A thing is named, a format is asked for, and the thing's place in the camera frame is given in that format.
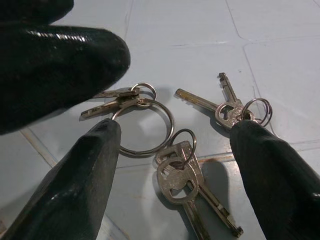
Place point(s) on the silver key with brass blade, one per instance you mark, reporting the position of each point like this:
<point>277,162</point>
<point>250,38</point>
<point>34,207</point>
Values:
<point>197,101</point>

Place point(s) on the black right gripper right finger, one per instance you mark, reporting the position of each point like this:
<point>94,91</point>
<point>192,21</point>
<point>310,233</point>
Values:
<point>280,190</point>

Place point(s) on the silver key with angular head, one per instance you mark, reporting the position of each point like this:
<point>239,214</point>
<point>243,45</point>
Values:
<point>212,200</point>

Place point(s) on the silver key with round head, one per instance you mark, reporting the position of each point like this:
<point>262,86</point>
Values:
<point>172,183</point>

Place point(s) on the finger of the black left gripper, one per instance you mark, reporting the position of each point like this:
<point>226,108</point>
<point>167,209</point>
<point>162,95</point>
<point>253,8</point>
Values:
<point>30,11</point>
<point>55,70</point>

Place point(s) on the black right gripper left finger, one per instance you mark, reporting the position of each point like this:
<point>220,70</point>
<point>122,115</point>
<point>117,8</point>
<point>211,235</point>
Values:
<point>75,190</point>

